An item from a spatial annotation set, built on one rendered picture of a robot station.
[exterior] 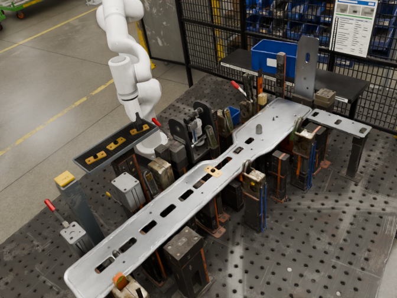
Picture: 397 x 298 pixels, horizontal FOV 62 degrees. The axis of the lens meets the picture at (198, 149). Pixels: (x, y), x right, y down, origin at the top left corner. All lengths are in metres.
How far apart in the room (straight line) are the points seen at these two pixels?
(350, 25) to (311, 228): 1.05
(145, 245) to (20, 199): 2.20
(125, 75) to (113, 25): 0.23
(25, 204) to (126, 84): 2.12
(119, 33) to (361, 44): 1.23
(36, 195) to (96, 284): 2.13
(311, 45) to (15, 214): 2.62
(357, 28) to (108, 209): 1.60
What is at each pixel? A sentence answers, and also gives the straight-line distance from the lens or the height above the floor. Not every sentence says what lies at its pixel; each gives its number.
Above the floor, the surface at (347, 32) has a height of 1.27.
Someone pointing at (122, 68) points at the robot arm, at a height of 1.48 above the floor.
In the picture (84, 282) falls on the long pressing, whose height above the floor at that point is 1.00.
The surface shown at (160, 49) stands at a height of 0.31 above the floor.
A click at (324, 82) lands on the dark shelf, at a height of 1.03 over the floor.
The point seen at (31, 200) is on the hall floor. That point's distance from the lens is 3.28.
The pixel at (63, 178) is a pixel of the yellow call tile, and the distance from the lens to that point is 1.42.
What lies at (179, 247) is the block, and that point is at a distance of 1.21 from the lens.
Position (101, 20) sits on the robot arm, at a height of 1.54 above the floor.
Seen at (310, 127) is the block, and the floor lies 0.98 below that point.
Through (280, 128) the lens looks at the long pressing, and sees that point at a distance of 1.69.
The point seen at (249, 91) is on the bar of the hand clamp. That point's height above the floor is 1.13.
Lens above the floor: 2.02
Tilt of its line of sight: 40 degrees down
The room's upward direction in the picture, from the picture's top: 9 degrees counter-clockwise
